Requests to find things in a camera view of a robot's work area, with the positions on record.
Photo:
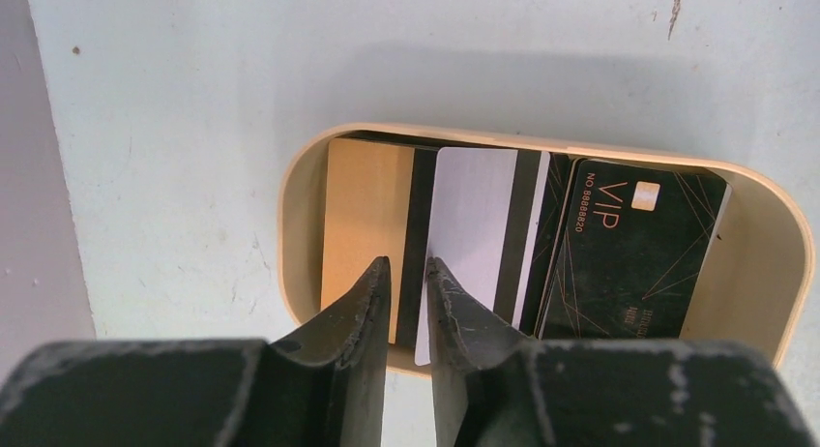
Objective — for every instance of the white grey credit card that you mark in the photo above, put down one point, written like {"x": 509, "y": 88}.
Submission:
{"x": 486, "y": 222}

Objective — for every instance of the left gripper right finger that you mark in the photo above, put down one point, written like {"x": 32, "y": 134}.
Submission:
{"x": 494, "y": 386}

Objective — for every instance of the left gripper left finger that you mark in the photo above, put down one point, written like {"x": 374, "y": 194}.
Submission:
{"x": 321, "y": 385}

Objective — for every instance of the black credit card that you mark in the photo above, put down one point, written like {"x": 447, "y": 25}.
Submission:
{"x": 633, "y": 243}
{"x": 552, "y": 201}

